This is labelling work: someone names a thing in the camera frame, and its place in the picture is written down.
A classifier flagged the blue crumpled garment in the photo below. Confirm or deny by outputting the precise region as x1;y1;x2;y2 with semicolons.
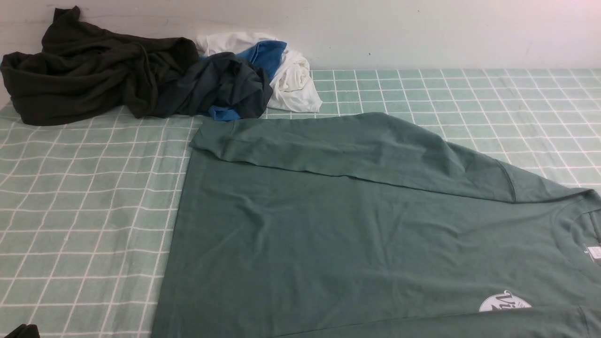
208;40;287;121

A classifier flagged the dark navy crumpled garment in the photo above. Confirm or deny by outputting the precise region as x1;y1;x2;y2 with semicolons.
152;52;273;118

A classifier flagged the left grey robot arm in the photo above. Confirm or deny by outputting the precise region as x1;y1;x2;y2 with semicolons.
4;324;40;338

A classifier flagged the green long-sleeve top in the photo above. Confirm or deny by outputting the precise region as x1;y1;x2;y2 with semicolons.
150;113;601;338

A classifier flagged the dark olive crumpled garment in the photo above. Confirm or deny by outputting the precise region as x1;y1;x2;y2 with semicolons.
1;6;199;126

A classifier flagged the white crumpled garment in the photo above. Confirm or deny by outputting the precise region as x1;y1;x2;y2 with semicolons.
197;31;323;113

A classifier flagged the green checkered tablecloth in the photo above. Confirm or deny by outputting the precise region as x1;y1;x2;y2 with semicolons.
0;69;601;338

